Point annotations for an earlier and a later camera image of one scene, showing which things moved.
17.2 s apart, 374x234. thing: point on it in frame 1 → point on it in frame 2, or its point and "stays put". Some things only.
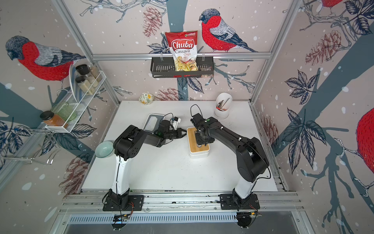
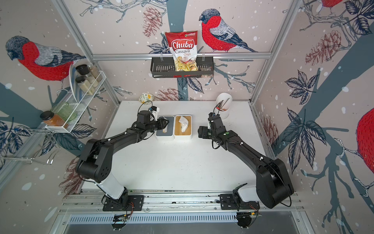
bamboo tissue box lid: [192, 141] → [177, 131]
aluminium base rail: [92, 201] stays put
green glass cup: [61, 108] stays put
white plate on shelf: [73, 73] stays put
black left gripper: [179, 132] → [161, 123]
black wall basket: [163, 67] stays put
